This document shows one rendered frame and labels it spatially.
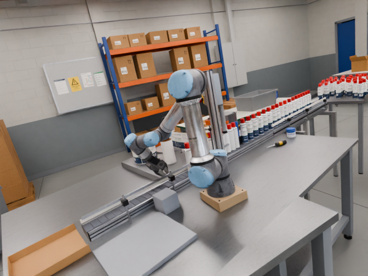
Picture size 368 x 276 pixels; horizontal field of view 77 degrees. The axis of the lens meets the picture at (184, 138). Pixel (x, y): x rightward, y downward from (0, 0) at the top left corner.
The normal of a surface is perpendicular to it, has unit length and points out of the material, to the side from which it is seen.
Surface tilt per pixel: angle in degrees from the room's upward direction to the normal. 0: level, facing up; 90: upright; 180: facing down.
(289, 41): 90
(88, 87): 90
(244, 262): 0
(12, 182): 90
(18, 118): 90
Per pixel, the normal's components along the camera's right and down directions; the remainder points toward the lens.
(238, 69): 0.46, 0.15
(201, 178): -0.48, 0.40
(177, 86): -0.54, 0.15
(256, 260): -0.19, -0.95
